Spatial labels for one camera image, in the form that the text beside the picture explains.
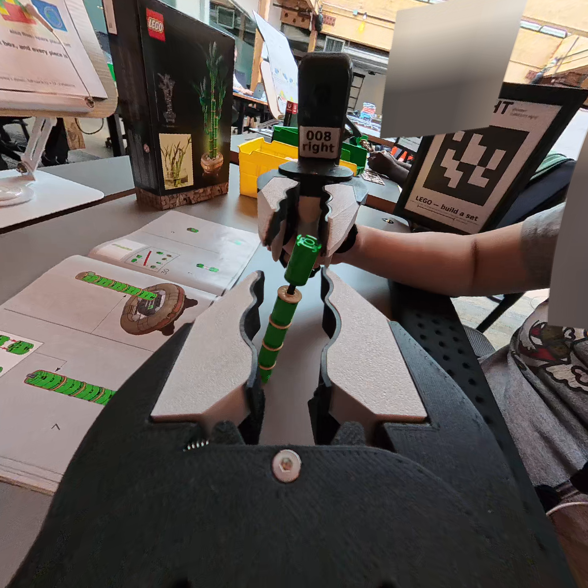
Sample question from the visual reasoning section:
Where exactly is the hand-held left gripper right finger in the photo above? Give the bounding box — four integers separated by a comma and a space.
311, 268, 429, 443

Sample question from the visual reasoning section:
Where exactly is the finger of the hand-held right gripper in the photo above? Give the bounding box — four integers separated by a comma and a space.
324, 183, 360, 257
257, 177, 300, 251

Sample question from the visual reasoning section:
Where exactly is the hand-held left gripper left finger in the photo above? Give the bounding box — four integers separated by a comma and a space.
151, 271, 267, 443

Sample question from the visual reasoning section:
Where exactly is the short green brick bamboo segment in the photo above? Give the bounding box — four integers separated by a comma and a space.
284, 233, 323, 286

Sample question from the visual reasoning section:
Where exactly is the long green brick bamboo stalk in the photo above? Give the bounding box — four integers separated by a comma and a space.
256, 285, 302, 386

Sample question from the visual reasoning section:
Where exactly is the person's right forearm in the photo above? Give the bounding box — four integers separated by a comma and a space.
340, 224, 566, 297

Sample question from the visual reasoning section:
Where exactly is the grey desk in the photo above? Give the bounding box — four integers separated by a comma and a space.
0, 156, 414, 588

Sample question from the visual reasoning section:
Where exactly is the yellow plastic bin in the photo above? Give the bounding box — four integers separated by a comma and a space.
238, 137, 359, 177
239, 158, 277, 183
239, 175, 277, 199

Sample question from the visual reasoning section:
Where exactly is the white poster board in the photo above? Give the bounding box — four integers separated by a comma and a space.
254, 11, 300, 118

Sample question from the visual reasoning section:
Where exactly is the green plastic bin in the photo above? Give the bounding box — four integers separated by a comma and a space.
272, 125, 369, 176

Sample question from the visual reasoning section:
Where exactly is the black perforated panel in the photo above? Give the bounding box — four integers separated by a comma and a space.
390, 281, 568, 588

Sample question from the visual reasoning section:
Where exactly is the building instruction booklet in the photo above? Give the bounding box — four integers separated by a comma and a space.
0, 210, 262, 494

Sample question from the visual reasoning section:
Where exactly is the black brick set box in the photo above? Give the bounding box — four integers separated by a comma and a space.
110, 0, 237, 210

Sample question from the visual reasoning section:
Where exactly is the black framed marker sign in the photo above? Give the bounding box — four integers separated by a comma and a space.
394, 82, 588, 236

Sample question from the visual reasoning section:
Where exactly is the person's grey printed shirt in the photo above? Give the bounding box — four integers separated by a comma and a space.
464, 202, 588, 511

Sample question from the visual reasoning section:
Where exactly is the white document stand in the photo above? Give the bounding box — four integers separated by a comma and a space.
0, 89, 119, 229

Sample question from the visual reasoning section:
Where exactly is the printed instruction sheet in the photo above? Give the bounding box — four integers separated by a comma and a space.
0, 0, 109, 100

